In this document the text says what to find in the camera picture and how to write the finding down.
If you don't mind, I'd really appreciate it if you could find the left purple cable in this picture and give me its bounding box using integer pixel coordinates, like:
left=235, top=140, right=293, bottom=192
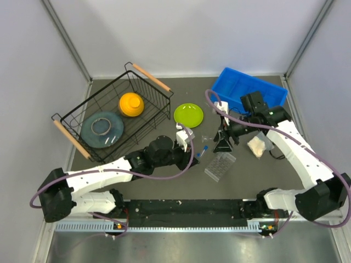
left=29, top=123, right=195, bottom=209

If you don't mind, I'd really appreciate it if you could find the blue plastic bin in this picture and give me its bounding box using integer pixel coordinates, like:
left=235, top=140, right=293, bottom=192
left=212, top=67, right=288, bottom=114

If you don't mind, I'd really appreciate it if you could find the black wire basket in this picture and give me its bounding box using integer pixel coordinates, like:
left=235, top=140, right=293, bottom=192
left=52, top=62, right=174, bottom=163

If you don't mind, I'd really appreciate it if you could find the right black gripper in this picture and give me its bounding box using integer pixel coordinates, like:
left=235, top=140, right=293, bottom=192
left=212, top=114, right=255, bottom=153

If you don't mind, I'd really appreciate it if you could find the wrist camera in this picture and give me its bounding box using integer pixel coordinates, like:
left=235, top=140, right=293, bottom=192
left=213, top=101, right=229, bottom=115
left=175, top=123, right=195, bottom=152

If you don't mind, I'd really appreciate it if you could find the glass thistle funnel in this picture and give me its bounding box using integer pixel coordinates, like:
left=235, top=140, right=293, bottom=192
left=201, top=135, right=215, bottom=142

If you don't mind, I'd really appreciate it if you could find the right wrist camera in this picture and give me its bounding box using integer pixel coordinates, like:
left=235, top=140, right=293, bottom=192
left=213, top=101, right=229, bottom=115

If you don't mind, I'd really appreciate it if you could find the blue capped test tube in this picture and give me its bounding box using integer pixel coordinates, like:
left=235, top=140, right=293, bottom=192
left=197, top=145, right=208, bottom=157

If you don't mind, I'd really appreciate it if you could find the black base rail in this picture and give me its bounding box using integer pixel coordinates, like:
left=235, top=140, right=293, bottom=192
left=54, top=198, right=278, bottom=233

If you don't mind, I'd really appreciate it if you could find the blue ceramic plate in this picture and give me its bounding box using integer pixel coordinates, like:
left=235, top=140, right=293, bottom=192
left=80, top=111, right=124, bottom=148

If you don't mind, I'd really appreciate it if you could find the beige sponge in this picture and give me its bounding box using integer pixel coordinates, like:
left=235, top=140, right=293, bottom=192
left=247, top=136, right=266, bottom=159

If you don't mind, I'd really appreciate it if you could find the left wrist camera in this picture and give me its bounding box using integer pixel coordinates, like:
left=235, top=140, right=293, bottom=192
left=175, top=123, right=195, bottom=152

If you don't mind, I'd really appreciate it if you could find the orange ribbed bowl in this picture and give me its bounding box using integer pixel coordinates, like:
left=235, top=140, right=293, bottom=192
left=118, top=93, right=144, bottom=117

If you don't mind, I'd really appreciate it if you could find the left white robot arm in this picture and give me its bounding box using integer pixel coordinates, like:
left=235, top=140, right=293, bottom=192
left=36, top=135, right=198, bottom=223

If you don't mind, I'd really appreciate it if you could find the clear test tube rack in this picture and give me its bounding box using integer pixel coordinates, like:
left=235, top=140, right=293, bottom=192
left=205, top=152, right=236, bottom=182

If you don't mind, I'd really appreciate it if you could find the green plastic plate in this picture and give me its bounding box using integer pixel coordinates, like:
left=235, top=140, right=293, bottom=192
left=173, top=103, right=204, bottom=128

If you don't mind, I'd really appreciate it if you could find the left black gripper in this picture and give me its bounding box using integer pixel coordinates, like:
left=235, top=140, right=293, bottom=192
left=154, top=140, right=200, bottom=172

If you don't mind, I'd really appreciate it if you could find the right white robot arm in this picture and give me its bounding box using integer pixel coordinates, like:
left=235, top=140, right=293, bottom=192
left=211, top=92, right=350, bottom=221

